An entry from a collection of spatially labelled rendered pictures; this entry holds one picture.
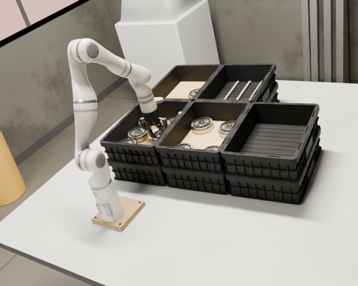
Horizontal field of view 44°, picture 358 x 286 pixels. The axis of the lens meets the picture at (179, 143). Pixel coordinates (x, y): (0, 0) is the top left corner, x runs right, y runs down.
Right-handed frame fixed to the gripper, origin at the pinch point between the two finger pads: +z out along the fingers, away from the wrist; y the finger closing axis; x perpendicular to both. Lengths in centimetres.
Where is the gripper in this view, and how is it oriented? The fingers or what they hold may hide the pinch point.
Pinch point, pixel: (157, 134)
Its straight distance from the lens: 208.7
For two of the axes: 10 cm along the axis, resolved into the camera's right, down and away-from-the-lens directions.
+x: 3.7, -5.7, 7.3
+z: 2.3, 8.2, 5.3
